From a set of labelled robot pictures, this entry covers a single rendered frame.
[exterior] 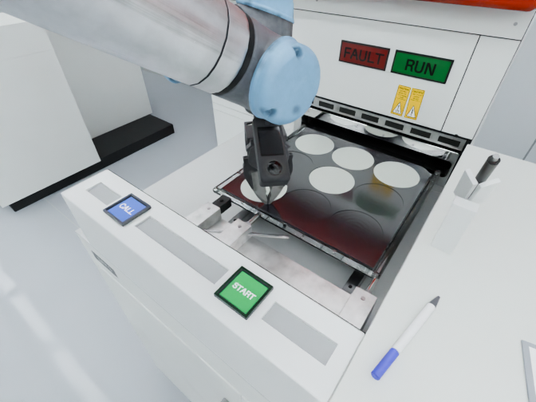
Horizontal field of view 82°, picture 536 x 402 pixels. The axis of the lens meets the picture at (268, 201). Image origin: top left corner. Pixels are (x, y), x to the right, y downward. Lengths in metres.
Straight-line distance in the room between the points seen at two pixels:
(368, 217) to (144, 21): 0.51
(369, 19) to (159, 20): 0.62
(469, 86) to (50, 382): 1.66
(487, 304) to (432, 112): 0.45
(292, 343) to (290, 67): 0.29
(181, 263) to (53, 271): 1.53
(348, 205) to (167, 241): 0.36
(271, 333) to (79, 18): 0.34
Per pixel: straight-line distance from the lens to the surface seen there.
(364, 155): 0.80
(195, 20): 0.25
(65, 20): 0.24
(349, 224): 0.61
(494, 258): 0.55
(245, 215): 0.68
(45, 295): 1.88
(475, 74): 0.77
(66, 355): 1.65
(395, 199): 0.69
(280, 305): 0.42
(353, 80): 0.84
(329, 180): 0.70
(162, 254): 0.49
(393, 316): 0.43
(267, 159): 0.47
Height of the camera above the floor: 1.32
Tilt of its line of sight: 41 degrees down
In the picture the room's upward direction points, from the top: straight up
